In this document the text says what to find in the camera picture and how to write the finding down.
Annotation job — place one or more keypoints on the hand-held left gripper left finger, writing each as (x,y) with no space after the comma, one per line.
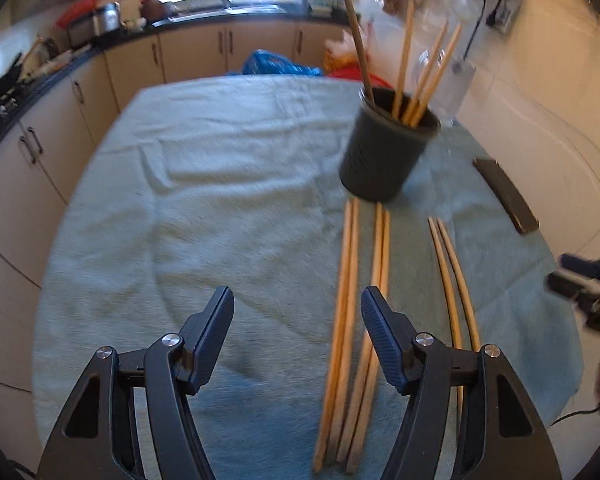
(215,330)

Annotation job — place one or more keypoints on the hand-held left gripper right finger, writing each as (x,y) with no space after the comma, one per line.
(380,330)

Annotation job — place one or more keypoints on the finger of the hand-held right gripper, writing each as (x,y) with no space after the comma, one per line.
(597,310)
(597,270)

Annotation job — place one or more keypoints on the thin wooden chopstick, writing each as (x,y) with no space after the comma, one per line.
(460,275)
(445,275)

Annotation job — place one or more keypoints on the dark grey chopstick holder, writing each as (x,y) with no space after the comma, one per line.
(380,160)

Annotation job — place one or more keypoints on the dark wooden chopstick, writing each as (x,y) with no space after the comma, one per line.
(355,35)

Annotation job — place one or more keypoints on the black smartphone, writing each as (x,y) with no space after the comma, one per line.
(505,195)

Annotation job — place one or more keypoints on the teal table cloth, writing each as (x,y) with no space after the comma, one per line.
(205,200)

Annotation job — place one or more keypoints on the clear glass mug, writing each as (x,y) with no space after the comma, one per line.
(455,90)

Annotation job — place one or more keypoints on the red plastic basin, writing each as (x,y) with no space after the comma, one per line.
(375,81)

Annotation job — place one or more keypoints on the blue plastic bag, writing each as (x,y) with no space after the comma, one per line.
(275,65)

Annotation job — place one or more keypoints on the white power strip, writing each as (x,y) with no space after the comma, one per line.
(507,12)

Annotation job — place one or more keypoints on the white plastic bag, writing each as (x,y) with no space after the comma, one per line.
(340,45)

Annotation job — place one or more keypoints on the steel sink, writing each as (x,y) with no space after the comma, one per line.
(230,11)

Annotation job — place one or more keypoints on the brown clay pot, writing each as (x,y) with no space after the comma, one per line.
(155,7)

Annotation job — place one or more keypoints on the silver rice cooker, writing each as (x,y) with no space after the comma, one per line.
(100,22)

